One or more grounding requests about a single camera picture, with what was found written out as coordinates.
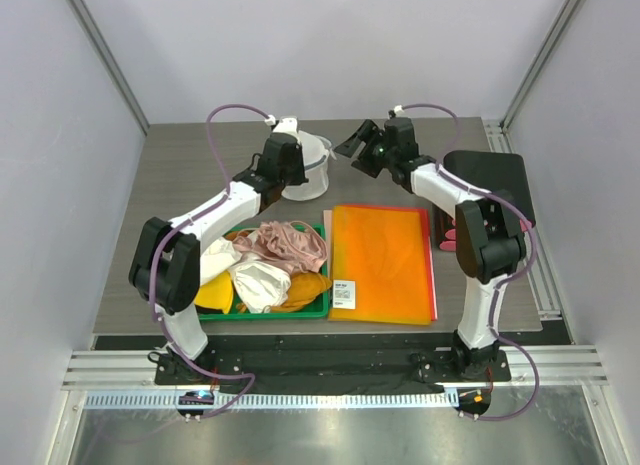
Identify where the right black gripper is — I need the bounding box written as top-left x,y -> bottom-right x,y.
334,121 -> 395,180

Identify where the white mesh laundry bag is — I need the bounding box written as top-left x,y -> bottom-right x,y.
282,131 -> 335,202

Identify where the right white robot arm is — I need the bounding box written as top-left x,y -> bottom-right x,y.
335,116 -> 529,380

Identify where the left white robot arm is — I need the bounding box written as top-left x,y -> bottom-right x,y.
129,117 -> 308,384

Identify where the pink satin bra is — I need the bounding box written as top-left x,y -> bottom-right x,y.
231,221 -> 328,275

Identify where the white bra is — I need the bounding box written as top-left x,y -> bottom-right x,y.
194,238 -> 291,314

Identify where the mustard yellow bra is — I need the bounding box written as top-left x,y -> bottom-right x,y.
195,271 -> 332,315

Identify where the orange plastic folder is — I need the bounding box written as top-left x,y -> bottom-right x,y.
329,204 -> 433,326

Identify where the green plastic tray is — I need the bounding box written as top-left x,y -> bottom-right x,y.
195,221 -> 332,321

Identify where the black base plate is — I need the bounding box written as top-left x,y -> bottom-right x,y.
148,349 -> 511,396

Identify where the white cable duct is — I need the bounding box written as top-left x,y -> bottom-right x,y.
84,389 -> 459,412

